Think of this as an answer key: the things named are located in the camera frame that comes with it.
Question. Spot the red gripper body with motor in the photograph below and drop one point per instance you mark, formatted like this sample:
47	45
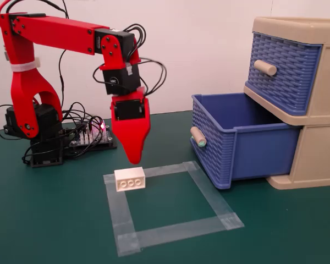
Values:
130	108

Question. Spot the red fixed gripper finger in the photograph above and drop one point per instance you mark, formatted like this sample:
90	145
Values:
133	143

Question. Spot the white toy brick cube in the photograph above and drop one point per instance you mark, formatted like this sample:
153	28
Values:
129	178

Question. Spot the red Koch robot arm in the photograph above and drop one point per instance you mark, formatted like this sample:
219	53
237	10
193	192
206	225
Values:
57	34

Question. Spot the beige plastic drawer cabinet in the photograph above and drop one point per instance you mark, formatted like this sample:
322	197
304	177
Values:
324	82

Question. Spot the black controller board with LED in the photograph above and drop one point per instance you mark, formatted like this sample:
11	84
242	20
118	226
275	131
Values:
99	137

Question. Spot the translucent tape strip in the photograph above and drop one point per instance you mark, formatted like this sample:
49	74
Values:
118	209
178	229
165	170
211	198

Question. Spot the white zip tie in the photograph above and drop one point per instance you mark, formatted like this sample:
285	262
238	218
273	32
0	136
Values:
23	66

